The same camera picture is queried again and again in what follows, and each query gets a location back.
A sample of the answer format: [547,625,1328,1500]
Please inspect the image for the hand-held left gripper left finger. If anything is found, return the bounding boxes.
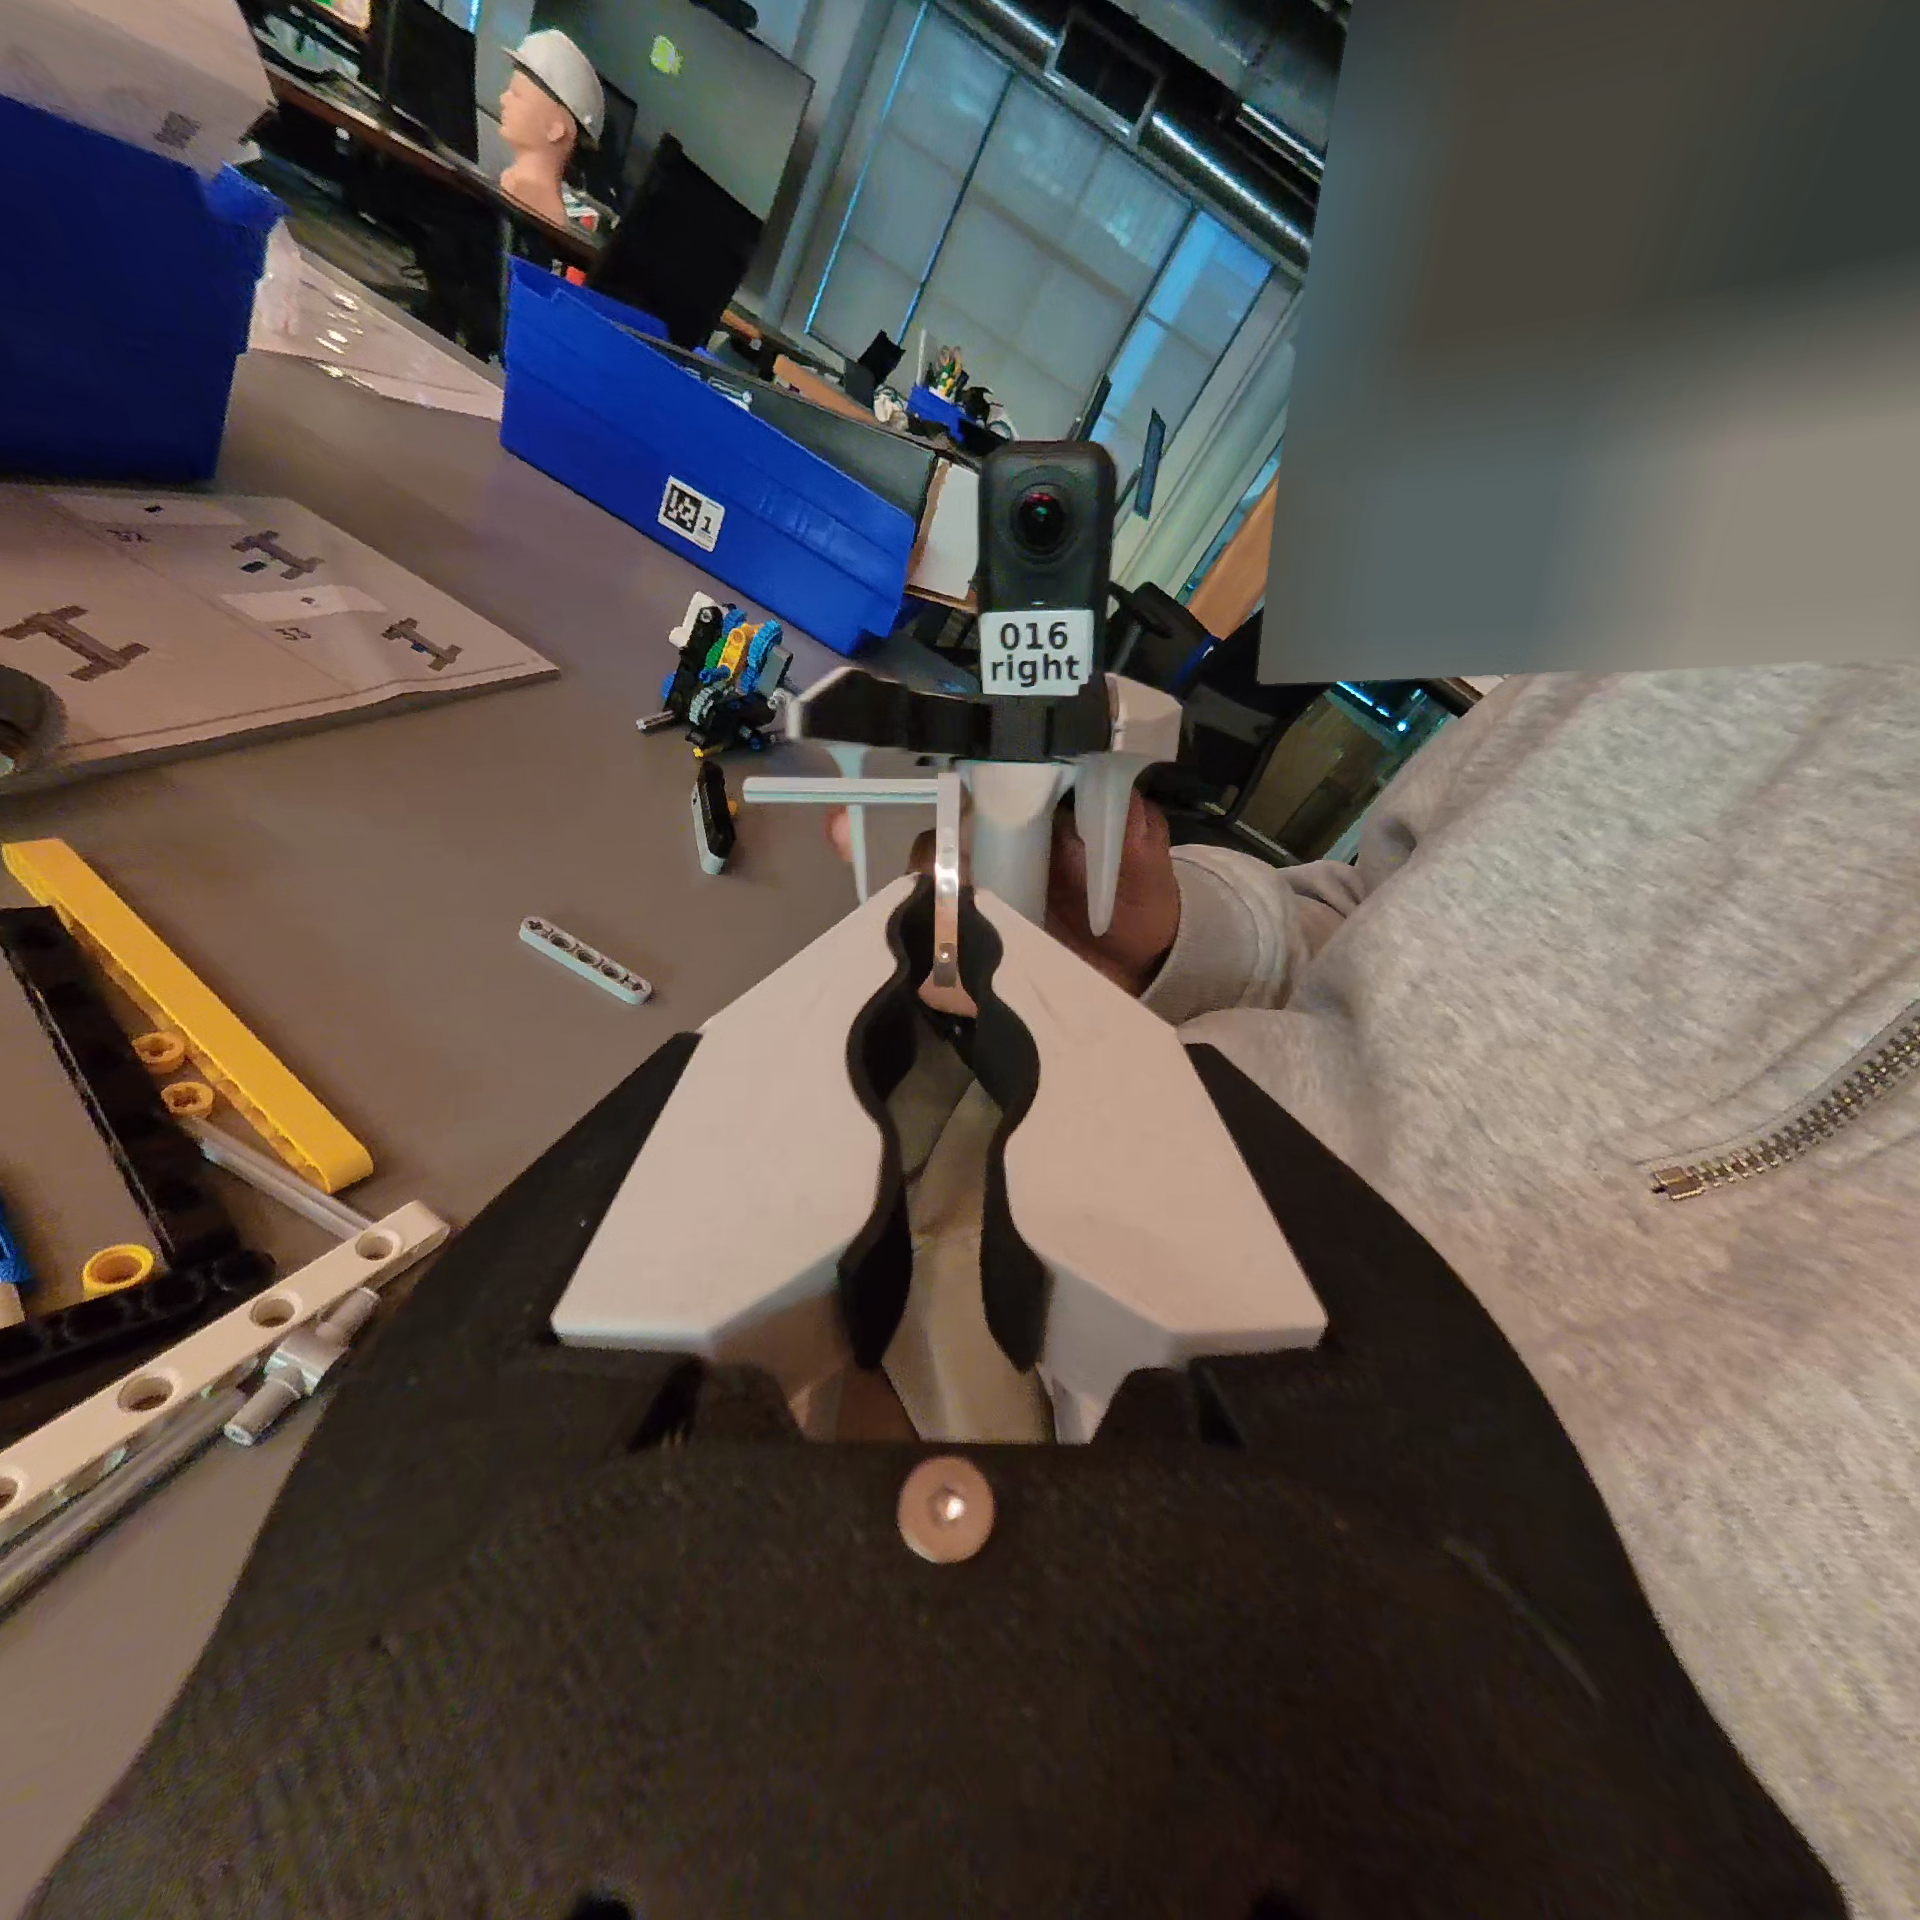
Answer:
[547,873,932,1443]

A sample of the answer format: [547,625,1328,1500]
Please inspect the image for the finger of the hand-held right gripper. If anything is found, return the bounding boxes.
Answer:
[1050,675,1192,935]
[784,668,994,905]

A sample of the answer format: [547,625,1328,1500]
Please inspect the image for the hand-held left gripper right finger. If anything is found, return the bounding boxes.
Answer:
[961,887,1333,1445]

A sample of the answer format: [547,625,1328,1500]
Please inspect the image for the thin grey lego beam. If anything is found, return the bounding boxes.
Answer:
[930,773,980,1011]

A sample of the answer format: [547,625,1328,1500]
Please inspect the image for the person's right forearm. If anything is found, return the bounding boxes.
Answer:
[1140,838,1415,1051]

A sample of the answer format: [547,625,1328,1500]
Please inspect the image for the small colourful lego assembly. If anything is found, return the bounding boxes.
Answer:
[637,591,794,751]

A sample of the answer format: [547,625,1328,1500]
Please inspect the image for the small grey lego beam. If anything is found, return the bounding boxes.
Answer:
[520,918,655,1002]

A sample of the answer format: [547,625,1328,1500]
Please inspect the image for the grey lego axle connector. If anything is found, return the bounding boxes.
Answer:
[224,1289,378,1449]

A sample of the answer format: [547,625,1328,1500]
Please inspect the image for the short grey lego axle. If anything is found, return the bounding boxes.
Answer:
[195,1127,378,1243]

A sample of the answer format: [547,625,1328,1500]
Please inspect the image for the white lego beam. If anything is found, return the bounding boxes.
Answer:
[0,1199,452,1550]

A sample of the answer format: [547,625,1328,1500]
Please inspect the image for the yellow lego beam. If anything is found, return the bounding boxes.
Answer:
[0,835,376,1198]

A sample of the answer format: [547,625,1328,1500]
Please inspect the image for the long black lego beam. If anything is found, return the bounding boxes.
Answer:
[0,903,279,1308]

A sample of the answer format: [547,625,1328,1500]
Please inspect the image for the short black lego beam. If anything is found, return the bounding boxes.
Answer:
[0,1247,279,1403]

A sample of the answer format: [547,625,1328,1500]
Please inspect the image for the lego instruction booklet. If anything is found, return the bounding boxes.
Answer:
[0,482,564,797]

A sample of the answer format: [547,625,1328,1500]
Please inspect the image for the long grey lego axle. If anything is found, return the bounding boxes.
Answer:
[0,1381,266,1614]

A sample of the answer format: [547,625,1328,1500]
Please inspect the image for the person's right hand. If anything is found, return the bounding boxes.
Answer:
[829,787,1187,999]

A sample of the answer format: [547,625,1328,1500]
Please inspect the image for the black office chair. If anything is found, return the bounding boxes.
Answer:
[1117,575,1291,865]

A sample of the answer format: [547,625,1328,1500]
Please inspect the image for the blue pen holder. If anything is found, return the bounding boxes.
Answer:
[904,342,1010,441]

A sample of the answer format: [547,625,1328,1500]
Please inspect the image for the wooden door panel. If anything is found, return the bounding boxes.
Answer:
[1184,479,1277,676]

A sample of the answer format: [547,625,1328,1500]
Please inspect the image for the black box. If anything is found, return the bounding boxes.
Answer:
[705,353,945,519]

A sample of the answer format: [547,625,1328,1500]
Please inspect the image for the blue bin with tag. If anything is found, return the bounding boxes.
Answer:
[498,255,921,655]

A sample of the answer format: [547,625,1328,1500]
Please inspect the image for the black monitor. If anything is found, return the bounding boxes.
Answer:
[376,0,505,161]
[592,132,769,355]

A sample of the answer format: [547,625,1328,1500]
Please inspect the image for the large dark display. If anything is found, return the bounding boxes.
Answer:
[592,0,818,287]

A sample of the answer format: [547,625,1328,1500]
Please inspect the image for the mannequin head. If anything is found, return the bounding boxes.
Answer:
[498,82,578,226]

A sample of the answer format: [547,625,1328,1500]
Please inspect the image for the loose paper sheets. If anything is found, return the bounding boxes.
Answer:
[247,239,511,422]

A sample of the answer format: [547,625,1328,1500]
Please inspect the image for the white hard hat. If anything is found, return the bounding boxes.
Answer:
[504,28,608,145]

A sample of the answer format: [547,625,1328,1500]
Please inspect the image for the long wooden desk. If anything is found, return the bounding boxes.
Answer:
[257,67,634,265]

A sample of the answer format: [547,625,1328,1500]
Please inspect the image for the large blue storage bin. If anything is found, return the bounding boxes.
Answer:
[0,93,289,484]

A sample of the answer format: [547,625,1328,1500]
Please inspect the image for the white paper box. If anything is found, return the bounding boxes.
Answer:
[0,0,279,170]

